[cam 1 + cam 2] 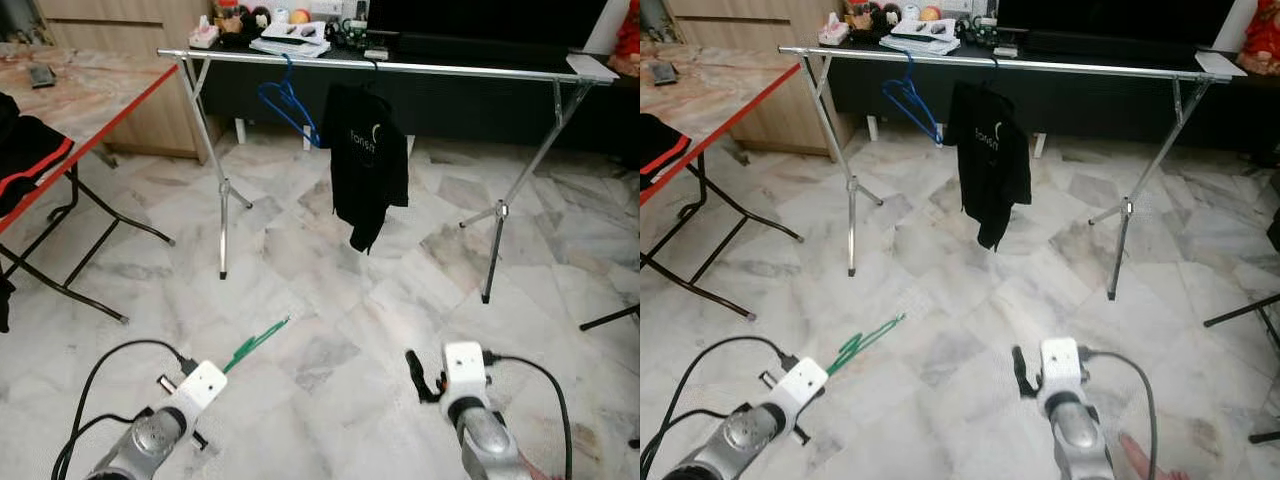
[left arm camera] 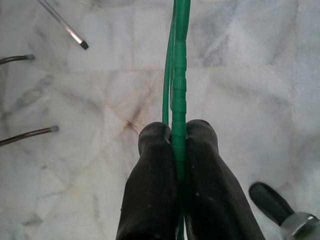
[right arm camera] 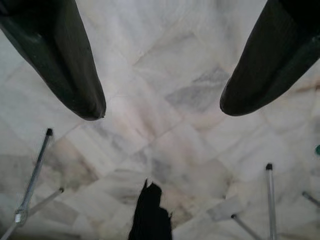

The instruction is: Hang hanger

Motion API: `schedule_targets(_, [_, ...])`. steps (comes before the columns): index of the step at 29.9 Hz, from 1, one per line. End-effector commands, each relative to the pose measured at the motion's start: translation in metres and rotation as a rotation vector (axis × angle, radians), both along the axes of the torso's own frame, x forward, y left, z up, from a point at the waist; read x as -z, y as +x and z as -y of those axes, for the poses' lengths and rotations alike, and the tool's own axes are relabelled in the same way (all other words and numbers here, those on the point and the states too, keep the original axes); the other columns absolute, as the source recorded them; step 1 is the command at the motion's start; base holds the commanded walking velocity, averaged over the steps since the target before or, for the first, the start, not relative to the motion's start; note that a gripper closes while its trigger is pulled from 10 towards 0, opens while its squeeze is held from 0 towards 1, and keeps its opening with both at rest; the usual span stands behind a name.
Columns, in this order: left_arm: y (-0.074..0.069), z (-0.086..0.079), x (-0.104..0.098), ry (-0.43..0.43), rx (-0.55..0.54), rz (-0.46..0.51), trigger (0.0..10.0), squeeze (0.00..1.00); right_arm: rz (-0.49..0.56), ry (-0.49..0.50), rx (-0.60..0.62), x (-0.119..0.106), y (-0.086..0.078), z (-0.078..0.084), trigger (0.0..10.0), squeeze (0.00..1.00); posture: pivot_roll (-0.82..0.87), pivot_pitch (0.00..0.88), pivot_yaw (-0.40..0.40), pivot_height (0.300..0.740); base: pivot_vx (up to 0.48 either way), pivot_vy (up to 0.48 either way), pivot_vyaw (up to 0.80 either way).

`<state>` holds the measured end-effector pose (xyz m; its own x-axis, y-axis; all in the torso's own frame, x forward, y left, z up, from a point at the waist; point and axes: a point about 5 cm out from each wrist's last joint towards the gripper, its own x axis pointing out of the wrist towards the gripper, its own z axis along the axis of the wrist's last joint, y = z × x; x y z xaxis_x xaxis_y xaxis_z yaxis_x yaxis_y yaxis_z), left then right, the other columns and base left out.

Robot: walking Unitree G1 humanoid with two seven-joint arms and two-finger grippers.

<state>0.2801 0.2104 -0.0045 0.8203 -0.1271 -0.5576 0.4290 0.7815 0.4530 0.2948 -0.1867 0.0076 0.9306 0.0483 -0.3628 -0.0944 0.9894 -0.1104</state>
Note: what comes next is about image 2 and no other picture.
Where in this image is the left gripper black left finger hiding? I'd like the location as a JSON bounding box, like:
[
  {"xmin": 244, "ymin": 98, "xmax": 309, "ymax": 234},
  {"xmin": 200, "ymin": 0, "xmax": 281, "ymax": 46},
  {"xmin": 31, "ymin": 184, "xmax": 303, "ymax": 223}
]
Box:
[{"xmin": 115, "ymin": 121, "xmax": 181, "ymax": 240}]

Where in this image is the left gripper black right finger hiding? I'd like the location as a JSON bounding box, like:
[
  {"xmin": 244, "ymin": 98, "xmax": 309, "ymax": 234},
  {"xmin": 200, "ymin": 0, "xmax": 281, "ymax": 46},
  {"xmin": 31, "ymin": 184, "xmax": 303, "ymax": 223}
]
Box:
[{"xmin": 183, "ymin": 119, "xmax": 266, "ymax": 240}]

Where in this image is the green plastic hanger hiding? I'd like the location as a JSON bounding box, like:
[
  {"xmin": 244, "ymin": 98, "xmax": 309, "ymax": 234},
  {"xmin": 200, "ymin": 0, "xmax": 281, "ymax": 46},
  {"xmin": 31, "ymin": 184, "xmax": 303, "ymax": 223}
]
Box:
[{"xmin": 161, "ymin": 0, "xmax": 192, "ymax": 240}]

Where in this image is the marble folding table red edge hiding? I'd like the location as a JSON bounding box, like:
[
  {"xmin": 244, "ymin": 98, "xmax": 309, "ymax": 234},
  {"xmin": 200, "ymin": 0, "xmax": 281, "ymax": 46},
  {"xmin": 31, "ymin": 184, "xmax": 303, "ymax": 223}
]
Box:
[{"xmin": 0, "ymin": 54, "xmax": 60, "ymax": 147}]

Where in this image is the silver metal clothes rack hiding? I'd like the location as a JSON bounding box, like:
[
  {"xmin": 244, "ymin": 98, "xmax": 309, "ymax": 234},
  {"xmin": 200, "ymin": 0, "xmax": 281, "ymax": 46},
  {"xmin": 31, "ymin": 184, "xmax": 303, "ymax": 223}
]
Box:
[{"xmin": 37, "ymin": 0, "xmax": 90, "ymax": 51}]

